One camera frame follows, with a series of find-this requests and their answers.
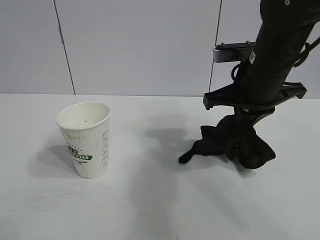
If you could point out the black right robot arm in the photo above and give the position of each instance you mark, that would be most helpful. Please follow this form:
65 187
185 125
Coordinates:
275 50

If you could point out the white Coffee Star paper cup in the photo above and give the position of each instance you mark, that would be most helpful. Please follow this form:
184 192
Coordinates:
82 150

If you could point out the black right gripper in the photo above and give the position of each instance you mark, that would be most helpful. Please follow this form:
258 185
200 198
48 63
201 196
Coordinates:
220 96

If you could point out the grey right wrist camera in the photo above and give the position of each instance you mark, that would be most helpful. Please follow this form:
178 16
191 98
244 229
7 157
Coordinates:
222 56

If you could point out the black and purple cloth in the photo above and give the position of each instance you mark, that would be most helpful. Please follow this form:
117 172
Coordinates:
217 145

